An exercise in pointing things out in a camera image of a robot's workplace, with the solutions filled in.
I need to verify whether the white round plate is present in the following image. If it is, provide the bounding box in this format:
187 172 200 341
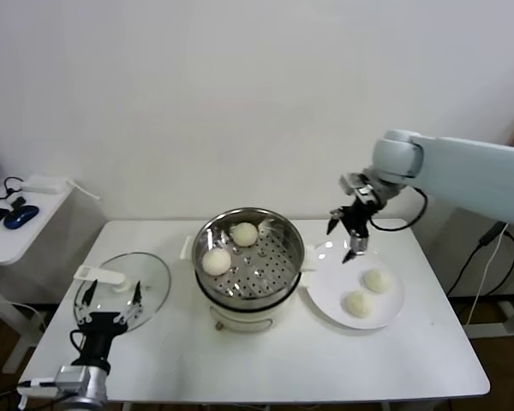
304 240 406 331

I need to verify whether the white side table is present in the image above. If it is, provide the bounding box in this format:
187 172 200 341
0 174 109 374

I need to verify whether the glass lid white handle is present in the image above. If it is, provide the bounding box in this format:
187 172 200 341
73 251 173 333

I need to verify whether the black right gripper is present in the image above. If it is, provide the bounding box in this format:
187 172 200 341
326 204 374 265

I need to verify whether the cream electric cooker base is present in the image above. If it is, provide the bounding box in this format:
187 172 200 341
194 256 305 333

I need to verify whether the white floor cable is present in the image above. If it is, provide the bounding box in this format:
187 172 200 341
10 301 49 334

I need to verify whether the white flat box device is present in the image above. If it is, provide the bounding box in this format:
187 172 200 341
21 173 67 194

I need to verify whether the blue computer mouse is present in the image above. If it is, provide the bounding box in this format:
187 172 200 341
3 204 41 229

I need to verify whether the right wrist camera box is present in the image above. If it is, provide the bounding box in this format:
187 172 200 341
338 170 380 202

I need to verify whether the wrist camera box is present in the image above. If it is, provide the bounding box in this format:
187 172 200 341
338 170 380 202
54 364 91 389

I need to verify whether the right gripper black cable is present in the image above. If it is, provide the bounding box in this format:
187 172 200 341
368 186 429 233

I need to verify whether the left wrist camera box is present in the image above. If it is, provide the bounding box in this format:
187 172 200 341
54 364 91 389

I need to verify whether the white steamed baozi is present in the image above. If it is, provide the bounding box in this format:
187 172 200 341
363 268 393 295
201 249 233 277
344 290 374 319
231 222 259 247

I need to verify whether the stainless steel steamer basket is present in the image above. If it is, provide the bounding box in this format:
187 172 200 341
179 207 319 303

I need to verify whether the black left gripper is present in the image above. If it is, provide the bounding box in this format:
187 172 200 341
73 277 145 372

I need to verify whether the black desk cable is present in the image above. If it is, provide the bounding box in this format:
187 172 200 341
0 176 27 202

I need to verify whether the left gripper cable bundle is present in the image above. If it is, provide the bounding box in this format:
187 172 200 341
69 328 89 354

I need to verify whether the white camera plug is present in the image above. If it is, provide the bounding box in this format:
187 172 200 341
15 376 57 397

